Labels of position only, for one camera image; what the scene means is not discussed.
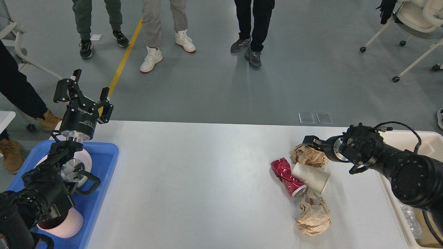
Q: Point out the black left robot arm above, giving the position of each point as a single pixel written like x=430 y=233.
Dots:
x=49 y=187

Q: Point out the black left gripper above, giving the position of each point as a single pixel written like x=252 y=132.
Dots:
x=80 y=121

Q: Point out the left clear floor plate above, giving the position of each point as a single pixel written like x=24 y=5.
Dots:
x=306 y=118

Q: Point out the brown paper bag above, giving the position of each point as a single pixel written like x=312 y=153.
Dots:
x=428 y=239

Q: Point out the blue plastic tray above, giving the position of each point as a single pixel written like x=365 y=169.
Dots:
x=104 y=159

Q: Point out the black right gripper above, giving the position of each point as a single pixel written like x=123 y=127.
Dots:
x=330 y=147

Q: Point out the white rolling chair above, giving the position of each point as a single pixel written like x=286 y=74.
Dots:
x=422 y=19

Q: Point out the right clear floor plate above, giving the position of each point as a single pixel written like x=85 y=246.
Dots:
x=324 y=118

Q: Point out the person in black trousers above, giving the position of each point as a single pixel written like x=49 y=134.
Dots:
x=253 y=19

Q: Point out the brown paper ball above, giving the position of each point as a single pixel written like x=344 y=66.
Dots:
x=315 y=217

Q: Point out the clear floor plate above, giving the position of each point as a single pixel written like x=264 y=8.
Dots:
x=324 y=118
x=306 y=118

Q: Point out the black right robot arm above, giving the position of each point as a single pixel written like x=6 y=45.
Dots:
x=416 y=180

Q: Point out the brown paper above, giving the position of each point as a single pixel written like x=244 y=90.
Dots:
x=306 y=155

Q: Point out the silver foil wrapper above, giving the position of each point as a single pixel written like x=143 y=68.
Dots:
x=411 y=220

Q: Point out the white plastic bin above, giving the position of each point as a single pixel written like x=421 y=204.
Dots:
x=384 y=225

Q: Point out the white paper cup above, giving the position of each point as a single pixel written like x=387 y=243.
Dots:
x=315 y=178

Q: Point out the person with tan boots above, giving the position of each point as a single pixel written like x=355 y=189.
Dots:
x=15 y=87

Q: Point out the red foil wrapper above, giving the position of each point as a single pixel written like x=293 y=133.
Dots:
x=293 y=185

